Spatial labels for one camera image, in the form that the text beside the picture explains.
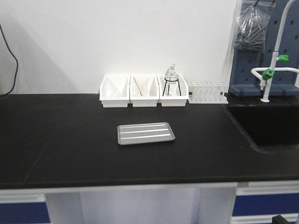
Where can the black wire tripod stand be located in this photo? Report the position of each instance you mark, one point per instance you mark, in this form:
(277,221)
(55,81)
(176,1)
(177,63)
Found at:
(171,84)

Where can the silver metal tray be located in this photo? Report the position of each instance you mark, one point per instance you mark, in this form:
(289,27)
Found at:
(144,133)

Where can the glass beaker in bin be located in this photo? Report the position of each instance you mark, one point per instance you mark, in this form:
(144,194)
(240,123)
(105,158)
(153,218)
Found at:
(143,86)

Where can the left white storage bin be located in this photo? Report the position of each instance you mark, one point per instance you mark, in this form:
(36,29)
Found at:
(114,91)

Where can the white test tube rack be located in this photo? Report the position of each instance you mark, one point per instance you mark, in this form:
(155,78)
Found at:
(206,93)

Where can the blue cabinet drawer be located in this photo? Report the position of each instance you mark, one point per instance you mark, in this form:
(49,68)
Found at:
(24,213)
(249,205)

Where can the white lab gooseneck faucet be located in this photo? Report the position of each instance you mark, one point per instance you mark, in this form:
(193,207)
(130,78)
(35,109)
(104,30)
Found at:
(265,75)

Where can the blue right cabinet drawer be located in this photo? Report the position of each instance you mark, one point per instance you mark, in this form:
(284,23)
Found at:
(249,205)

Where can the plastic bag of pegs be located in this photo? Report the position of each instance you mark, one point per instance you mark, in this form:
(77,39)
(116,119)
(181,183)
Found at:
(252,25)

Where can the black lab sink basin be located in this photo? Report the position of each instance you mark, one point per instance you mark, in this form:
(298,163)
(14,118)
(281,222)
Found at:
(269,129)

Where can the glass alcohol burner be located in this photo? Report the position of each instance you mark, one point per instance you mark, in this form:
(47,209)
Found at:
(171,75)

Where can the blue pegboard drying rack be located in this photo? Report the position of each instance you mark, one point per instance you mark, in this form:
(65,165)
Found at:
(284,83)

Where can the blue left cabinet drawer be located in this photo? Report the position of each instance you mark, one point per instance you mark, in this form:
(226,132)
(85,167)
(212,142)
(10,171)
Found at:
(24,213)

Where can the middle white storage bin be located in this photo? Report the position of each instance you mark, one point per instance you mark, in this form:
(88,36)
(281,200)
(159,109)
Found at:
(152,98)

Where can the white storage bin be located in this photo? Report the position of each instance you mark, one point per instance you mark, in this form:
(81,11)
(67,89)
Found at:
(173,99)
(114,91)
(152,98)

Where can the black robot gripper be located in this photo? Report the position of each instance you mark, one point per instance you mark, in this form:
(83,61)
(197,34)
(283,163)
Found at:
(278,219)

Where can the right white storage bin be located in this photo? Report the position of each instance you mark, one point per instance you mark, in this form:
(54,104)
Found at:
(173,99)

